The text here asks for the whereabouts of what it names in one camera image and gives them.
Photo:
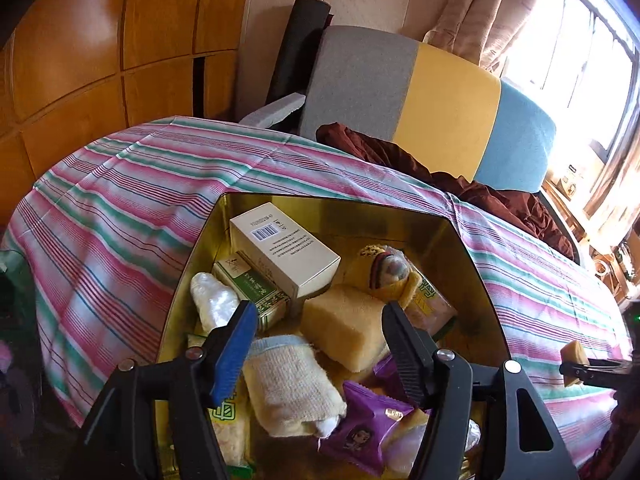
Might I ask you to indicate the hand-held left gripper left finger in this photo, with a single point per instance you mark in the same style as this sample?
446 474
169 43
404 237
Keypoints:
235 350

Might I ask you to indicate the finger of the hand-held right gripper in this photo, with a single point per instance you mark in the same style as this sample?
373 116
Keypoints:
610 367

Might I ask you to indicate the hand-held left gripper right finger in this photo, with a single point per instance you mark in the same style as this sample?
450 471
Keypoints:
405 355

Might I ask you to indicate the purple snack packet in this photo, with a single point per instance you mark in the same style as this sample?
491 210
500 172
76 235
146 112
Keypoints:
387 372
360 430

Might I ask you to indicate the small yellow sponge piece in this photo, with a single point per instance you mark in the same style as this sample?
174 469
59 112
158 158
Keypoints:
575 355

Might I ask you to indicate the clear plastic wrap ball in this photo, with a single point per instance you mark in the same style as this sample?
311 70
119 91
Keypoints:
471 440
210 300

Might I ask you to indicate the cream towel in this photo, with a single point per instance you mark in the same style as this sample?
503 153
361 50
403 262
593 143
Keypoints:
285 385

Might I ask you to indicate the small green box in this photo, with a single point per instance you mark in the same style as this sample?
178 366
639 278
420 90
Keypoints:
250 290

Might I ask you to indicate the yellow sponge block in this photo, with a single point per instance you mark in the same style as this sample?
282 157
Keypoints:
340 325

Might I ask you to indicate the green yellow snack packet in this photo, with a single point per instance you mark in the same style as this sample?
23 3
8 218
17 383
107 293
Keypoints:
230 425

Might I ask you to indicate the pale plastic packet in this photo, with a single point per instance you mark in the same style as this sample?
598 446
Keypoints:
405 445

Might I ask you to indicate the yellow knitted toy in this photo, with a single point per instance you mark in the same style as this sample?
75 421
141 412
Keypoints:
370 270

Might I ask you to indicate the white carton box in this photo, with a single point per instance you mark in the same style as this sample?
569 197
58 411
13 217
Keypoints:
280 245

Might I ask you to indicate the gold metal tin box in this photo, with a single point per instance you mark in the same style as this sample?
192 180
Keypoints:
400 230

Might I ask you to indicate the person's right forearm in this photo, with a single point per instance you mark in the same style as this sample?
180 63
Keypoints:
620 440

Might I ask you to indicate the beige patterned curtain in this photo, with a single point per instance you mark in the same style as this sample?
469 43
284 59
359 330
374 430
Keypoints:
615 170
490 5

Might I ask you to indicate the striped tablecloth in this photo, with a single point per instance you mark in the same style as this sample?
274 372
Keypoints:
125 210

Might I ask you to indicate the brown cloth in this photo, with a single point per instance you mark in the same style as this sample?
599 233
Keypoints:
400 155

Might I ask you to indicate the pink cloth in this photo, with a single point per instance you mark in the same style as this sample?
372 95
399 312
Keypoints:
5 360

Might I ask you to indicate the grey yellow blue chair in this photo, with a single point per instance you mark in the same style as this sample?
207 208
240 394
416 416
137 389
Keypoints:
450 105

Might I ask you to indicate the window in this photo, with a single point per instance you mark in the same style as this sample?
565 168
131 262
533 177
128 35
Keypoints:
575 50

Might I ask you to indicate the black rolled mat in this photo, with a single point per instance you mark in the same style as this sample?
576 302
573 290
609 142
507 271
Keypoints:
300 45

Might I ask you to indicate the wooden wardrobe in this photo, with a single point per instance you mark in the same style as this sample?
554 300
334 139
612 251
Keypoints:
75 60

